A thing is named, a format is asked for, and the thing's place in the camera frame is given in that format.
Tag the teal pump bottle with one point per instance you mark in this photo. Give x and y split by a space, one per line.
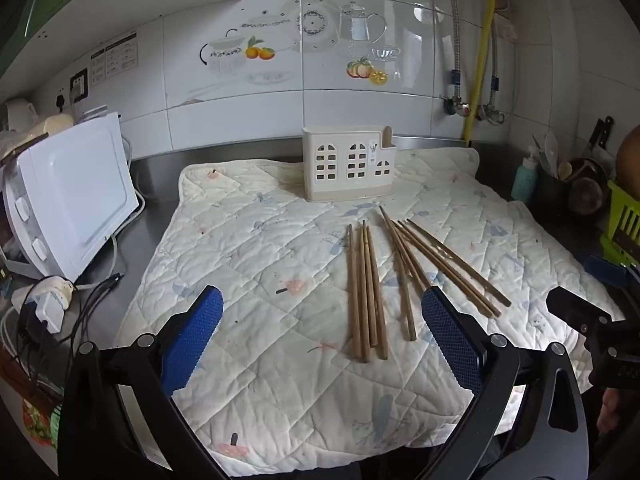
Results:
524 180

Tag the white electric kettle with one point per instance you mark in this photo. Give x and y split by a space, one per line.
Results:
20 115

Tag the person's right hand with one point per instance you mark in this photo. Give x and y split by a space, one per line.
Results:
609 410

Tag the cream house-shaped utensil holder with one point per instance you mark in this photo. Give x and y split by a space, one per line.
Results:
345 180

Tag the wooden spoon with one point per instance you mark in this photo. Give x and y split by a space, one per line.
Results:
565 170

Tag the brown wooden chopstick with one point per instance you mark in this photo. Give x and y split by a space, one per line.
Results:
364 290
353 290
412 255
372 330
377 300
475 288
445 266
387 232
457 261
401 310

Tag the brown round object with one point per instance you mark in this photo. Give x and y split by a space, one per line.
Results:
631 157

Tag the colourful packet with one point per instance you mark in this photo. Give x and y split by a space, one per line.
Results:
40 425

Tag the grey round lid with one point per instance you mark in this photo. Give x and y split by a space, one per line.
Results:
92 112

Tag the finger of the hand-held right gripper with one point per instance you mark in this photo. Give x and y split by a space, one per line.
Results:
570 305
605 267

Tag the white plastic spoon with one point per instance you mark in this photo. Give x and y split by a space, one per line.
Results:
551 150

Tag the black and white wall labels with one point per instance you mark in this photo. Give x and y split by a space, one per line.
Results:
114 57

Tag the white quilted printed mat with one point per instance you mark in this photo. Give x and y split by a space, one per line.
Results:
260 270

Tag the green plastic basket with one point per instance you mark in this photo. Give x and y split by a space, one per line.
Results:
622 225

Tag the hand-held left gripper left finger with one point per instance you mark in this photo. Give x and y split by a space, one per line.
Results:
192 340

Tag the black utensil pot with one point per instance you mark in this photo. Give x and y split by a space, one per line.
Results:
550 192
587 190

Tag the white microwave oven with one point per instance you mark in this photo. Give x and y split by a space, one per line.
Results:
75 185

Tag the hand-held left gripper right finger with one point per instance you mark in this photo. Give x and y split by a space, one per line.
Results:
450 335

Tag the metal water valve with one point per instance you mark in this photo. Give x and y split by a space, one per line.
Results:
492 114
457 106

